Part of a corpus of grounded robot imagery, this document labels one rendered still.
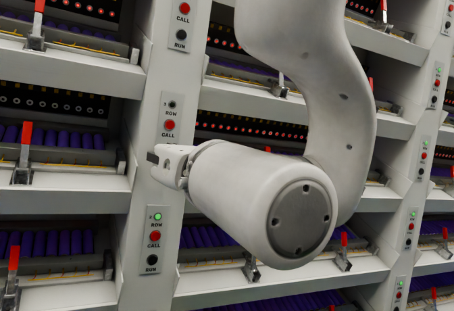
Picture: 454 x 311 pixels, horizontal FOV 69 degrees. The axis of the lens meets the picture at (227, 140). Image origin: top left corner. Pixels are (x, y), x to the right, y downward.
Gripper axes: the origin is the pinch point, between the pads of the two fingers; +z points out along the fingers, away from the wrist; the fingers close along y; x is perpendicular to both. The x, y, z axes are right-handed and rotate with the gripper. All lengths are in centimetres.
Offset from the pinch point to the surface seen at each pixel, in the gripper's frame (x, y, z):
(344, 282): -29, 49, 5
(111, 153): -2.3, -7.9, 10.9
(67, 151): -2.4, -15.0, 10.7
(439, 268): -29, 89, 5
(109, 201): -9.2, -8.2, 4.8
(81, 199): -8.9, -12.4, 4.7
